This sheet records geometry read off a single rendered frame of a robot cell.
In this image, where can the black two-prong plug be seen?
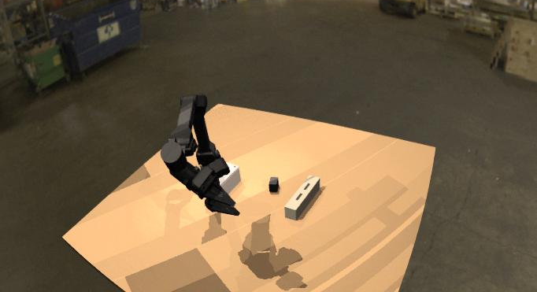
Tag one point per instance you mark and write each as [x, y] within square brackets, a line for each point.
[273, 184]

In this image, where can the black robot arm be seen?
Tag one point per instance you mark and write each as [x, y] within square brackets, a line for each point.
[182, 144]

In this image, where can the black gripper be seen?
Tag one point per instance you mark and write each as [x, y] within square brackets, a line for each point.
[205, 183]

